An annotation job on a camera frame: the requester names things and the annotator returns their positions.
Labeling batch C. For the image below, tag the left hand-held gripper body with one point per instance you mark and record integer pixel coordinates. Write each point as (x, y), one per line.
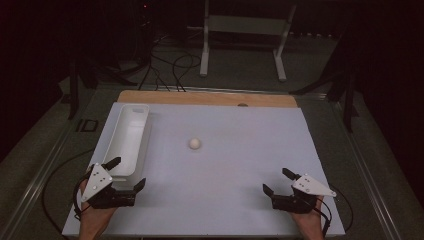
(100, 195)

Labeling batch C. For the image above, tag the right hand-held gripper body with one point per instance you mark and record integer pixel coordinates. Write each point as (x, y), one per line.
(296, 201)

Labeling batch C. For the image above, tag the white plastic bin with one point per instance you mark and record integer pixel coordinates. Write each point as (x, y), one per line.
(128, 143)

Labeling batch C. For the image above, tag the cream white ball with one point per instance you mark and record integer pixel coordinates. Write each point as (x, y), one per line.
(194, 143)

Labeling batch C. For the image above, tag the person's right hand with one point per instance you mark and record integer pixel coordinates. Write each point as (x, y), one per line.
(308, 220)

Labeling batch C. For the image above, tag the person's left hand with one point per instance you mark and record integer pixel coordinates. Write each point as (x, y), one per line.
(95, 218)

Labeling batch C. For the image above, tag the white table cover sheet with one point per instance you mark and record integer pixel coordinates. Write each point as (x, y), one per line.
(233, 186)

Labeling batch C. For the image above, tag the black stand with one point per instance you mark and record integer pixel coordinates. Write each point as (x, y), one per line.
(349, 106)
(73, 96)

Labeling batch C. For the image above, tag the white metal stand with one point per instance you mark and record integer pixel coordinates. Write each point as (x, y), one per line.
(205, 50)

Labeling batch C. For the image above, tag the metal floor rail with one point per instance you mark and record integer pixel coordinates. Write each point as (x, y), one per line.
(370, 186)
(36, 180)

